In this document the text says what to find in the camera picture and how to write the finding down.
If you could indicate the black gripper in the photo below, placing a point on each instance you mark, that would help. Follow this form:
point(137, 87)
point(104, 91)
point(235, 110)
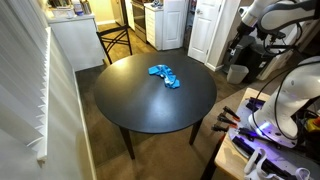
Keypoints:
point(245, 29)

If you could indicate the blue striped towel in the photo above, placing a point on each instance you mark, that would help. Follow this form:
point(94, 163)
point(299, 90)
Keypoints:
point(168, 77)

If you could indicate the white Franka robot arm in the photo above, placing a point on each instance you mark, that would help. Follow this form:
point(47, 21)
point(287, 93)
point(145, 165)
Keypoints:
point(300, 86)

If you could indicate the white trash bin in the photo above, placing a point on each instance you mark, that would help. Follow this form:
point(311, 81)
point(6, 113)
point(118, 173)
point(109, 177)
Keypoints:
point(237, 74)

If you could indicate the white panel door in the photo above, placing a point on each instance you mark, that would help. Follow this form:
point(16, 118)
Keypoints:
point(205, 30)

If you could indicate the black clamp with orange tip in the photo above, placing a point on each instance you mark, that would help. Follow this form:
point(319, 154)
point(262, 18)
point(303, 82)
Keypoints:
point(226, 120)
point(220, 128)
point(231, 113)

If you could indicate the white drawer cabinet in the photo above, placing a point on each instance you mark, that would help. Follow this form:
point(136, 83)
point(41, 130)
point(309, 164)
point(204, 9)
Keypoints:
point(153, 26)

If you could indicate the stainless steel oven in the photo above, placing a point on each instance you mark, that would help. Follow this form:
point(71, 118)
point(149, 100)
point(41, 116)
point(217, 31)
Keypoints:
point(139, 18)

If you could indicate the round black wooden table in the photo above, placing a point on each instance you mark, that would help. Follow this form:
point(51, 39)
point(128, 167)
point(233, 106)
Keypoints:
point(150, 106)

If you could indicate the yellow red emergency stop button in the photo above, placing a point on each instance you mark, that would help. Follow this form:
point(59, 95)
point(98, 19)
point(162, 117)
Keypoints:
point(314, 125)

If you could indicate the light wooden robot stand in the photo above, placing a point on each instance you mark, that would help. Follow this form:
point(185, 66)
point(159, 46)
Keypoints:
point(230, 160)

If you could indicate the white VR controller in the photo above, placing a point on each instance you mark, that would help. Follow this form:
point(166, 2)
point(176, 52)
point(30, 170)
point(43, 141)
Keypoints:
point(256, 163)

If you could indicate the shiny metal can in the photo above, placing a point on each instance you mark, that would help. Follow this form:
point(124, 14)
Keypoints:
point(86, 7)

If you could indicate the white kitchen counter cabinet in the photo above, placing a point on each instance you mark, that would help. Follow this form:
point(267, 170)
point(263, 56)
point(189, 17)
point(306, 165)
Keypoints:
point(78, 41)

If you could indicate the blue lidded plastic container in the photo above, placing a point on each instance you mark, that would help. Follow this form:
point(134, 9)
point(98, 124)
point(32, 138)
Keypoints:
point(78, 8)

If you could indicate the white box on counter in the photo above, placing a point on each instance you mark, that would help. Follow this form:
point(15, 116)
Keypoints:
point(62, 12)

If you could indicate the white window blinds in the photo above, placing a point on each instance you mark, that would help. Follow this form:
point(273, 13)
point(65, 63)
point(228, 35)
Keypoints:
point(20, 73)

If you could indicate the black camera on tripod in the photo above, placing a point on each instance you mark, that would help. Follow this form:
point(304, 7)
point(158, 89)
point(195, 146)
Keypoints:
point(278, 35)

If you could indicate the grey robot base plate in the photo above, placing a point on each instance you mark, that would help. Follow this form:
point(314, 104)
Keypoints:
point(240, 133)

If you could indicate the black aluminium rail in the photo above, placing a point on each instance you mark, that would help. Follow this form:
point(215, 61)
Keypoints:
point(253, 153)

